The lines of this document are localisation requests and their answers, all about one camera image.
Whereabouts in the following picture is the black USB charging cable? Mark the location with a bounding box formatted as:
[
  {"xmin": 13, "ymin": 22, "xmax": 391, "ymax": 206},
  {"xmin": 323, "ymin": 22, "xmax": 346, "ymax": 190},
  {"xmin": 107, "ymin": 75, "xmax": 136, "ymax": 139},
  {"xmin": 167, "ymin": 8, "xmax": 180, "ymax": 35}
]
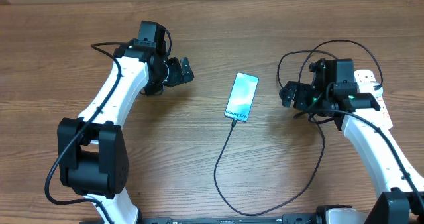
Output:
[{"xmin": 213, "ymin": 40, "xmax": 384, "ymax": 217}]

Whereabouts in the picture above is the blue Galaxy smartphone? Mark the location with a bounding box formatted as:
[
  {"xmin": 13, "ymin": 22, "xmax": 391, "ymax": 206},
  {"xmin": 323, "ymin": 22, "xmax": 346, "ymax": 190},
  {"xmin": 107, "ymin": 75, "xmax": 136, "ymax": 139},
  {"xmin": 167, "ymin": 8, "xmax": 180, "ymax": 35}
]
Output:
[{"xmin": 225, "ymin": 72, "xmax": 259, "ymax": 122}]

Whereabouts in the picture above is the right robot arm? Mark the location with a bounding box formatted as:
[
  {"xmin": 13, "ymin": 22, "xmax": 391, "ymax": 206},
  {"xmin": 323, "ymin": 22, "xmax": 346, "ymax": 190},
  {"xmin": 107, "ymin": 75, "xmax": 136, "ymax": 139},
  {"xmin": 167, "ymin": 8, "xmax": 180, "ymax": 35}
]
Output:
[{"xmin": 279, "ymin": 59, "xmax": 423, "ymax": 223}]

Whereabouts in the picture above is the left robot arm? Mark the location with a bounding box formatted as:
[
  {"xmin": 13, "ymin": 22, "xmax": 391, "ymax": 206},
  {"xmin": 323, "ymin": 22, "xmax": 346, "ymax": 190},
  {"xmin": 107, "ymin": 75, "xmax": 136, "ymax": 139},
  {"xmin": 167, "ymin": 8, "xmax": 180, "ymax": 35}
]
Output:
[{"xmin": 44, "ymin": 21, "xmax": 194, "ymax": 223}]

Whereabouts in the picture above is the white charger plug adapter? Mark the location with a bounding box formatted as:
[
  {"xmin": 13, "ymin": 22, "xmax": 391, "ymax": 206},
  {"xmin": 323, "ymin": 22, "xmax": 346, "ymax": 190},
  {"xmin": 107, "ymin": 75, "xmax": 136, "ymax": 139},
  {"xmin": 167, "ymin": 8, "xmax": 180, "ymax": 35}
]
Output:
[{"xmin": 358, "ymin": 82, "xmax": 383, "ymax": 97}]

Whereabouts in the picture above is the white power strip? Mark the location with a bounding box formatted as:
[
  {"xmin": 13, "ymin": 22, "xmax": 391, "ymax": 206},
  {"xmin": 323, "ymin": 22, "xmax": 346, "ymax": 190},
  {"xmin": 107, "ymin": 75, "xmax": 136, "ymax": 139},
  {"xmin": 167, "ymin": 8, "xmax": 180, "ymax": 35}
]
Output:
[{"xmin": 354, "ymin": 70, "xmax": 393, "ymax": 129}]

